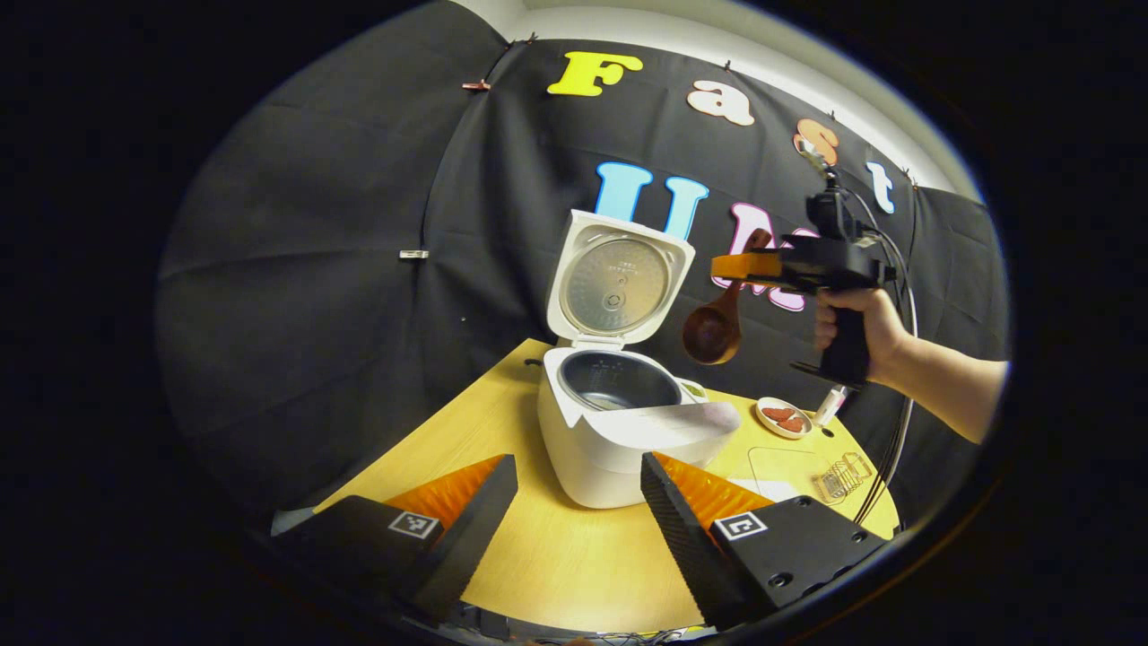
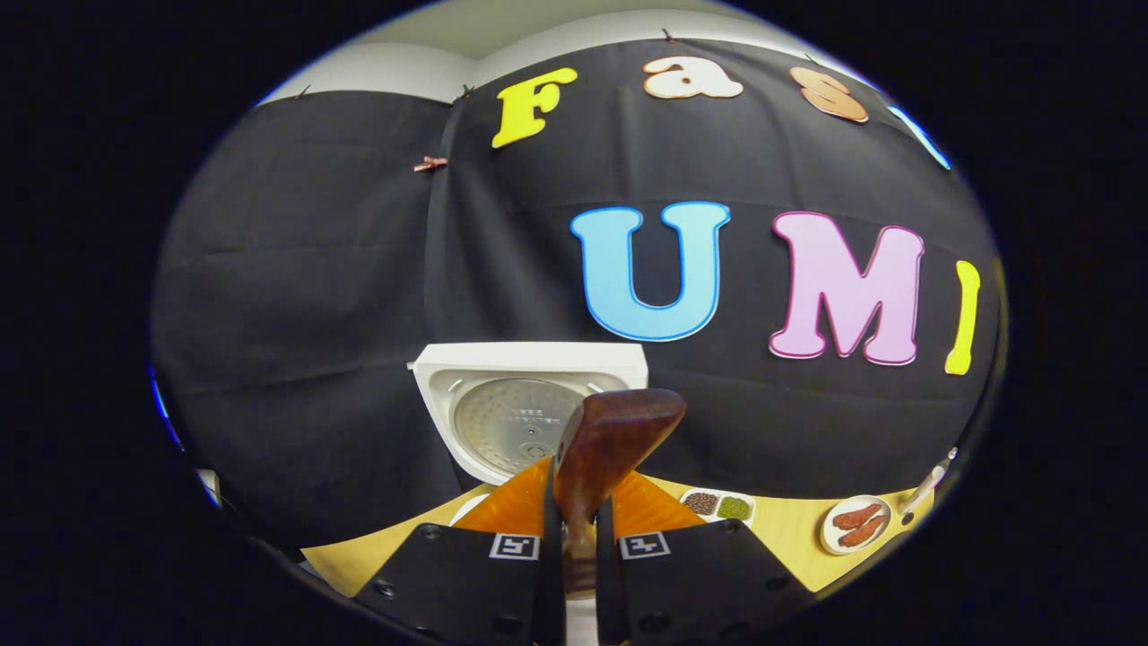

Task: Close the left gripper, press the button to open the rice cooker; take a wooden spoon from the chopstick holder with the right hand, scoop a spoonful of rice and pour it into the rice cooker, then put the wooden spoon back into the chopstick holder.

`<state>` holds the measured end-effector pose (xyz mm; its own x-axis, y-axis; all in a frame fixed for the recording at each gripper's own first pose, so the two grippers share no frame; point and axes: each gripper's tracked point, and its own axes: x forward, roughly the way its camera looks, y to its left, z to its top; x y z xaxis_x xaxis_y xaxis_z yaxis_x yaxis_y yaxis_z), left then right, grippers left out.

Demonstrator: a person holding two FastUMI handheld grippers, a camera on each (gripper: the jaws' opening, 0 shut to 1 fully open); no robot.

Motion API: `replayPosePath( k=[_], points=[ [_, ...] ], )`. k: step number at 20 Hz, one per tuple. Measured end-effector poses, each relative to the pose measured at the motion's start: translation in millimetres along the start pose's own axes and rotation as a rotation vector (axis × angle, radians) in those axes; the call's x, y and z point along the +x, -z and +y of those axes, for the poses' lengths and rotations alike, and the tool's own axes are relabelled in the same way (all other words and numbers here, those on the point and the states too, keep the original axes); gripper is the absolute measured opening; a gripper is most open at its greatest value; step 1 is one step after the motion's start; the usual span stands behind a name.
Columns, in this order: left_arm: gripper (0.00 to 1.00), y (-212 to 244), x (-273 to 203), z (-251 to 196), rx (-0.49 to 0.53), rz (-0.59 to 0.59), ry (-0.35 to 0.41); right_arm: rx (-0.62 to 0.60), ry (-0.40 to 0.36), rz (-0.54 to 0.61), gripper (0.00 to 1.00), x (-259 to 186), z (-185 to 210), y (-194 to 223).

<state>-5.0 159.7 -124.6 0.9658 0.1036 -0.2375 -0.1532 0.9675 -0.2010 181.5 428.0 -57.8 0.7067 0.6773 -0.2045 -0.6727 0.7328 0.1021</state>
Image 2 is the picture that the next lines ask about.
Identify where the white divided grain dish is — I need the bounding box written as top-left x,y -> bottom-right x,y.
679,487 -> 756,524

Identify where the brown wooden spoon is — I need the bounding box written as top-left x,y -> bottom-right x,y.
553,388 -> 689,598

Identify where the white round plate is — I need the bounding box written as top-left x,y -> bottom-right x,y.
820,494 -> 893,556

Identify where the white rice cooker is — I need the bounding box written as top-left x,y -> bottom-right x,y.
408,342 -> 649,530

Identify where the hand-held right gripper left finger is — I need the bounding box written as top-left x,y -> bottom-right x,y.
354,456 -> 568,646

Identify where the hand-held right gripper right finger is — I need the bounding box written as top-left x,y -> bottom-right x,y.
596,467 -> 817,646

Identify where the black backdrop cloth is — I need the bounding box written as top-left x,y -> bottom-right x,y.
151,36 -> 1005,548

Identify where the clear bottle pink label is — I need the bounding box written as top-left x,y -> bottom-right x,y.
900,447 -> 959,521

